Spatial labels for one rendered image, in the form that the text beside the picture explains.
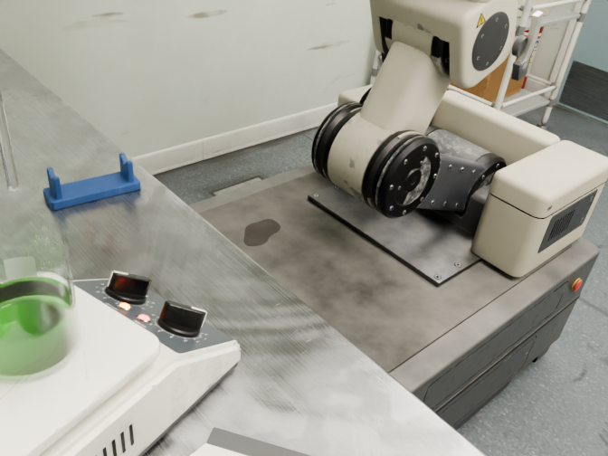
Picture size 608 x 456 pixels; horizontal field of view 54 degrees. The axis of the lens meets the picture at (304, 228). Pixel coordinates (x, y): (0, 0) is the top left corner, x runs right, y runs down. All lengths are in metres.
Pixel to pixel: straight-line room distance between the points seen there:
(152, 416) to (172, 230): 0.27
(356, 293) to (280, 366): 0.69
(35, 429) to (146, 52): 1.77
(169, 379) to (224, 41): 1.88
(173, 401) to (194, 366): 0.03
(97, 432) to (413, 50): 0.92
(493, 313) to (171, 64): 1.37
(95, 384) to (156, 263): 0.24
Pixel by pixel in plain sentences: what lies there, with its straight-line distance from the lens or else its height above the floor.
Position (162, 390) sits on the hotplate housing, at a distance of 0.42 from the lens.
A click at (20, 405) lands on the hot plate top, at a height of 0.84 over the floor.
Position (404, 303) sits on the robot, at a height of 0.36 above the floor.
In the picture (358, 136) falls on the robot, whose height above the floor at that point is 0.64.
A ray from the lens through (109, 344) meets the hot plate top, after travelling 0.40.
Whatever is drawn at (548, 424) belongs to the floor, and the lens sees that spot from 1.60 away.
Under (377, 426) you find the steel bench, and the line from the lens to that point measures 0.48.
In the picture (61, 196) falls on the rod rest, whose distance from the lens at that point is 0.69.
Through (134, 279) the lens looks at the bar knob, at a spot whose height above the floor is 0.81.
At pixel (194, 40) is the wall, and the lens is 2.14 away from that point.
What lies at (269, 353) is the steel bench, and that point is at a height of 0.75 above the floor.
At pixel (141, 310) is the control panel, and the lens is 0.47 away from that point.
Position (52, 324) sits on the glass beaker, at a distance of 0.37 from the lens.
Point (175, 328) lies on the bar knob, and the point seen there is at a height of 0.81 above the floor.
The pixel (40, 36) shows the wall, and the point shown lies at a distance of 1.91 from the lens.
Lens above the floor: 1.12
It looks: 35 degrees down
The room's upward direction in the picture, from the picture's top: 7 degrees clockwise
